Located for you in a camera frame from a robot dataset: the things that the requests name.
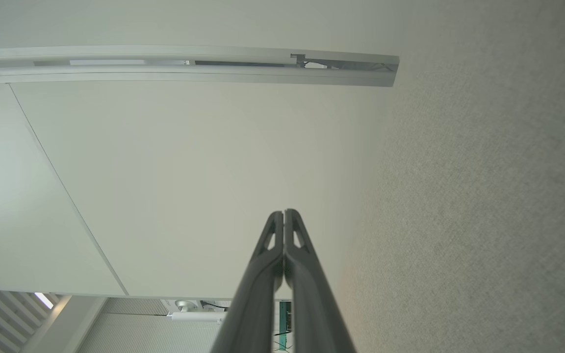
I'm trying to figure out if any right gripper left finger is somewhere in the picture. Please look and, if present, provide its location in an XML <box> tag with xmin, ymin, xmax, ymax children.
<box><xmin>211</xmin><ymin>211</ymin><xmax>284</xmax><ymax>353</ymax></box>

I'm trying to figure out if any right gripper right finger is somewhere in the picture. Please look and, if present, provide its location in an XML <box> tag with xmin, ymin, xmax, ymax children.
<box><xmin>284</xmin><ymin>209</ymin><xmax>357</xmax><ymax>353</ymax></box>

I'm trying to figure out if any white ceiling mounted device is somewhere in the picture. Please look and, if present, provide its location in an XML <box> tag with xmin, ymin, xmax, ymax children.
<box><xmin>162</xmin><ymin>299</ymin><xmax>231</xmax><ymax>323</ymax></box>

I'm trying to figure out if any white ceiling rail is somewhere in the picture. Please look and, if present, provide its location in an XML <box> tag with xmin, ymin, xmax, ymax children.
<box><xmin>0</xmin><ymin>45</ymin><xmax>400</xmax><ymax>87</ymax></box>

